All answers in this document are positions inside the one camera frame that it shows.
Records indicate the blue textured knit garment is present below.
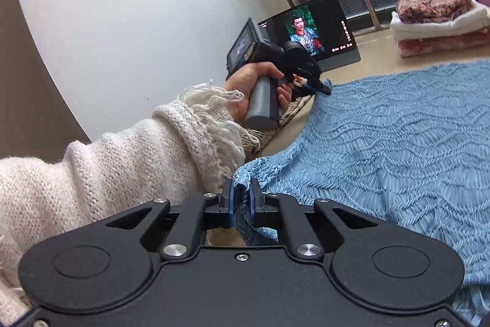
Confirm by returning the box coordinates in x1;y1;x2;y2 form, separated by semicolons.
234;60;489;326

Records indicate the white knit sleeve forearm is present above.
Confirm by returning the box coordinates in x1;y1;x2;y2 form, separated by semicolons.
1;84;245;325

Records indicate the person's left hand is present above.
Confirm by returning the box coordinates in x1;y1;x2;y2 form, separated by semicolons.
223;61;284;124

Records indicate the black tablet with video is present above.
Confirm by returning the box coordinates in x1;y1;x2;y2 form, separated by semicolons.
259;0;360;72

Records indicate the red patterned folded cloth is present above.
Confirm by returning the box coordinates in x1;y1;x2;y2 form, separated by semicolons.
396;28;489;58

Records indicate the floral folded cloth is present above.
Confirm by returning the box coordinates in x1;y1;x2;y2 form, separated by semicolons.
395;0;473;24

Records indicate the white folded cloth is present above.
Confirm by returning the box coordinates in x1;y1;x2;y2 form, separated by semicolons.
390;0;489;41

